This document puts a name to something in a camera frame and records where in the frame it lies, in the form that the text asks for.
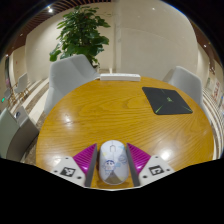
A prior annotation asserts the small pale chair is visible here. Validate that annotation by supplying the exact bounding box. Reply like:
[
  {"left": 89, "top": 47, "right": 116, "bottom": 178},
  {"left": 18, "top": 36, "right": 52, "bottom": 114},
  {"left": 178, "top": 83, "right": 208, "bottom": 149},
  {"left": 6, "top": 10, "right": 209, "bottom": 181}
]
[{"left": 13, "top": 72, "right": 29, "bottom": 96}]

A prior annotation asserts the white cartoon-print computer mouse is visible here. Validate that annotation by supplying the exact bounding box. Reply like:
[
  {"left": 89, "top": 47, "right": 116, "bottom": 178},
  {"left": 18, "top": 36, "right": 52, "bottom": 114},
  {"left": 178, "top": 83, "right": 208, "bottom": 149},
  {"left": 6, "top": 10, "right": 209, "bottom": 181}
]
[{"left": 98, "top": 139, "right": 129, "bottom": 186}]

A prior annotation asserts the large green potted plant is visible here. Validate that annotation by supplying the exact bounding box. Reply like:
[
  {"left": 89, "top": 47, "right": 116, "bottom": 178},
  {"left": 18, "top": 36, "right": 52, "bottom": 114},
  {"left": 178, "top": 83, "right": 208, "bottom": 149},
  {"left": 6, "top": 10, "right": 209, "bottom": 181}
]
[{"left": 49, "top": 5, "right": 111, "bottom": 68}]

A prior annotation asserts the white power strip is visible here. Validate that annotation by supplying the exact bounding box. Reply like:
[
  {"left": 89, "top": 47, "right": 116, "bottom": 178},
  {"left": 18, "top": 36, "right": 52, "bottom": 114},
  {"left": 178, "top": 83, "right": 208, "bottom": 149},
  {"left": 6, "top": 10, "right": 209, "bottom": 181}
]
[{"left": 99, "top": 73, "right": 142, "bottom": 82}]

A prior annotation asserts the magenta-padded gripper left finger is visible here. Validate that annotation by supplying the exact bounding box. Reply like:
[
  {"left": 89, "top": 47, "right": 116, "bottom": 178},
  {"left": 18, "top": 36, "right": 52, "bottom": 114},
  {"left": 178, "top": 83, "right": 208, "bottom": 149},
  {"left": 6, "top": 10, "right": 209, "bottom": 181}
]
[{"left": 51, "top": 143, "right": 99, "bottom": 188}]

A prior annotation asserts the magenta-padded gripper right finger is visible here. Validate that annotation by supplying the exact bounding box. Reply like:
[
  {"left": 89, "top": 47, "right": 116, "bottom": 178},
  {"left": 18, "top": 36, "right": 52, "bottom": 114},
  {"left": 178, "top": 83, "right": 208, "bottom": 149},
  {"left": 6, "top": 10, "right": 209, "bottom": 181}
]
[{"left": 125, "top": 142, "right": 176, "bottom": 188}]

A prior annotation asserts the black green-lined mouse pad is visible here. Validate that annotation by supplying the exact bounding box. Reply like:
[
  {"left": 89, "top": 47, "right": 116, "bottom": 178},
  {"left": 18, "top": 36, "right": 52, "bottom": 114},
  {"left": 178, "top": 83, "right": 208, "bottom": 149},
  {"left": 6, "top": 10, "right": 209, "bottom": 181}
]
[{"left": 141, "top": 86, "right": 194, "bottom": 116}]

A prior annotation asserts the grey armchair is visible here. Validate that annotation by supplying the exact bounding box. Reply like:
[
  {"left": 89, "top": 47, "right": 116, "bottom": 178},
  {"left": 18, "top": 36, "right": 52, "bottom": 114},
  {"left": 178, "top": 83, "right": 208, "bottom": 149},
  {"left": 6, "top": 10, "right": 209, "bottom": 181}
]
[{"left": 0, "top": 106, "right": 40, "bottom": 163}]

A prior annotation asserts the grey shell chair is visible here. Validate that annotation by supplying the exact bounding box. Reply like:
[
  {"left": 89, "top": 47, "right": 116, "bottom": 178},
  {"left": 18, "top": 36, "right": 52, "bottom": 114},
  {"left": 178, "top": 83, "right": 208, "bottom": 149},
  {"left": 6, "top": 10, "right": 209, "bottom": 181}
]
[
  {"left": 162, "top": 65, "right": 211, "bottom": 124},
  {"left": 43, "top": 54, "right": 101, "bottom": 116}
]

